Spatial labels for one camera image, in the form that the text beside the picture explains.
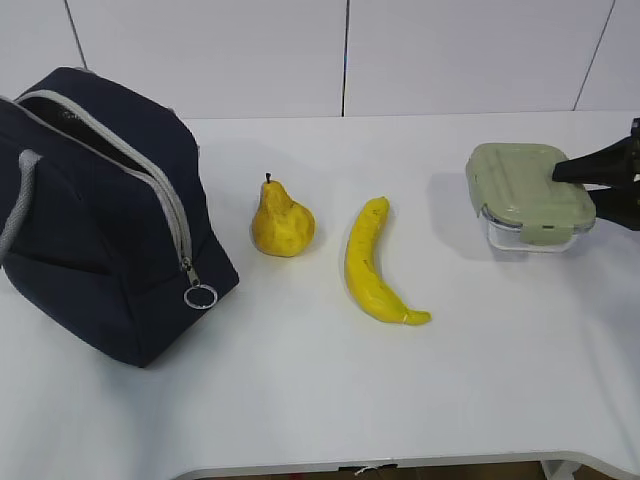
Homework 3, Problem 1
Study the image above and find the glass container green lid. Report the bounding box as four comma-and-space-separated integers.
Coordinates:
465, 143, 596, 253

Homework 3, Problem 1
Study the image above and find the navy blue lunch bag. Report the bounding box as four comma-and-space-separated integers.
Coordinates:
1, 67, 239, 368

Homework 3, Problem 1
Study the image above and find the yellow pear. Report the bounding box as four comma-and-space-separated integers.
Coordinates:
251, 172, 316, 258

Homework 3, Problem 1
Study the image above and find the yellow banana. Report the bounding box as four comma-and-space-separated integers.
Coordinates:
344, 196, 432, 326

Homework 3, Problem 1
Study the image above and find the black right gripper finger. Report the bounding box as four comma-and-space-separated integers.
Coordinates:
552, 136, 639, 188
588, 184, 640, 230

